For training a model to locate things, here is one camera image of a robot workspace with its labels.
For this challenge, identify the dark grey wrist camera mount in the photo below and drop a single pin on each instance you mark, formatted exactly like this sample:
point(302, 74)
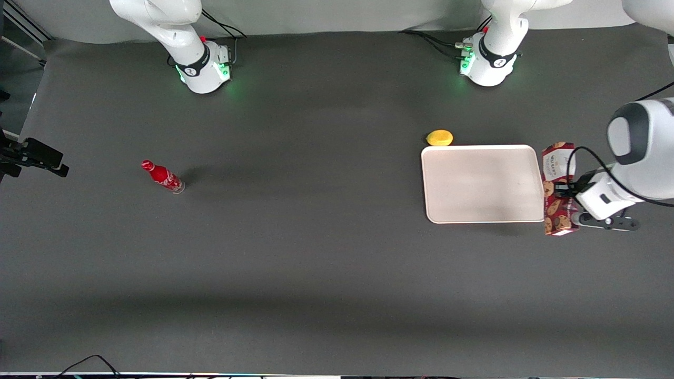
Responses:
point(613, 223)

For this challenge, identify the aluminium frame rail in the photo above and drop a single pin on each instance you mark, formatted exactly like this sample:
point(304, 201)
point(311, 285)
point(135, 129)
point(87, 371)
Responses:
point(26, 21)

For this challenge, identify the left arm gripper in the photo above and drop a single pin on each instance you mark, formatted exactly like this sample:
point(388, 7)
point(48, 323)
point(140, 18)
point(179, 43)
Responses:
point(571, 188)

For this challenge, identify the red cookie box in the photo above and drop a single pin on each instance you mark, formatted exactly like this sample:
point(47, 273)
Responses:
point(557, 163)

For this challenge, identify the white rectangular tray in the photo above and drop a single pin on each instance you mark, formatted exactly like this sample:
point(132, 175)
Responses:
point(483, 184)

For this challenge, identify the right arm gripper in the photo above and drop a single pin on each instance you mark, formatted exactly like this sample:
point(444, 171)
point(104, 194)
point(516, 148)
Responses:
point(26, 152)

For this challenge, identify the red cola bottle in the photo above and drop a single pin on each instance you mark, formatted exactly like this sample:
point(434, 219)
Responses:
point(163, 177)

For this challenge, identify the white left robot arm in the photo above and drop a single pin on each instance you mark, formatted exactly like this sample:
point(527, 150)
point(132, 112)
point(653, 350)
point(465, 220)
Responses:
point(650, 137)

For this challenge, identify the yellow lemon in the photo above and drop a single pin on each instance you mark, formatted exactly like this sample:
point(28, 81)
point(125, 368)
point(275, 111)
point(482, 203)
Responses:
point(439, 138)

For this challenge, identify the dark grey table cloth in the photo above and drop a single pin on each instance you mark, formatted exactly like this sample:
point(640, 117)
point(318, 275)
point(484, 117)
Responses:
point(316, 252)

